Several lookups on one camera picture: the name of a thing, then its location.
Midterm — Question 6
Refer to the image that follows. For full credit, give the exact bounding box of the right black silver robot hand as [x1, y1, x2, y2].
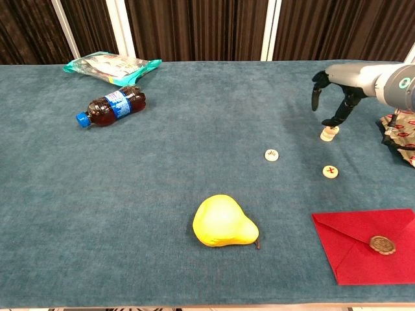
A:
[311, 63, 390, 128]

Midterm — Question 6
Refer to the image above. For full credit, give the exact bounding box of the patterned cloth pouch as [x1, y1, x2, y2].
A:
[375, 111, 415, 168]

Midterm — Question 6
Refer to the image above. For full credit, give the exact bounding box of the dark brown curtain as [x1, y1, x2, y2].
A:
[0, 0, 415, 65]

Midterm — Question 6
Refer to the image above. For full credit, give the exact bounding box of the red envelope gold seal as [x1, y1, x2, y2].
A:
[311, 208, 415, 286]

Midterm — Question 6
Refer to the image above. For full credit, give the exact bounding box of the yellow pear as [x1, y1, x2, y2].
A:
[192, 194, 261, 250]

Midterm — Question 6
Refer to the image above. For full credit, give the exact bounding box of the teal table cloth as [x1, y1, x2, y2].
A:
[0, 60, 415, 308]

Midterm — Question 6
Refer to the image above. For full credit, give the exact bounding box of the cola bottle blue label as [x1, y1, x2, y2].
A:
[75, 85, 147, 129]

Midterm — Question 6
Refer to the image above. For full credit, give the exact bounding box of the teal-edged snack bag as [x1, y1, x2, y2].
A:
[62, 51, 163, 87]

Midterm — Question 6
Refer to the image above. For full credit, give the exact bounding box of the thin white frame post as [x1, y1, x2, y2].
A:
[51, 0, 81, 60]

